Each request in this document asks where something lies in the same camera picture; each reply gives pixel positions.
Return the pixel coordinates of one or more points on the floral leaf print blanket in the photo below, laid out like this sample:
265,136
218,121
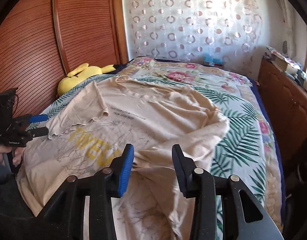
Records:
243,130

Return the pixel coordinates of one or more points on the sheer circle pattern curtain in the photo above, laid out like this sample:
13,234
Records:
193,17

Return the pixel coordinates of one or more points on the dark blue bed sheet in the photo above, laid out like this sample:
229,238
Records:
271,120

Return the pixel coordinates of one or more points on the open cardboard box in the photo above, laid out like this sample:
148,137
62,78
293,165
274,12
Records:
283,61

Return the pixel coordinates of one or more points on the beige printed t-shirt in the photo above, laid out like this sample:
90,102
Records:
156,110

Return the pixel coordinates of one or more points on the wooden louvered wardrobe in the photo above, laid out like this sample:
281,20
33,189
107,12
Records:
81,30

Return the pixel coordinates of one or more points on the person's left hand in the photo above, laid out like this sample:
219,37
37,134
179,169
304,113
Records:
18,155

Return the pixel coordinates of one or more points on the wooden side cabinet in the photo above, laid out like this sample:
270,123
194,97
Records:
286,110

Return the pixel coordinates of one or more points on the blue box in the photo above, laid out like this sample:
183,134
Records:
213,60

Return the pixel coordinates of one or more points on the yellow plush toy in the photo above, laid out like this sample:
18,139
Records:
76,80

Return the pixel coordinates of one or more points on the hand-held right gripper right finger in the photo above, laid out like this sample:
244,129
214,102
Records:
181,177

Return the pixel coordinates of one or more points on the dark cloth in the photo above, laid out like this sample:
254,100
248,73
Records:
11,210

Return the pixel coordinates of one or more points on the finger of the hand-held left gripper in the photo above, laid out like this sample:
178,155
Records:
38,118
39,132

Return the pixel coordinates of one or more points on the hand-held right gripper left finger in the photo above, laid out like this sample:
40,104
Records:
124,172

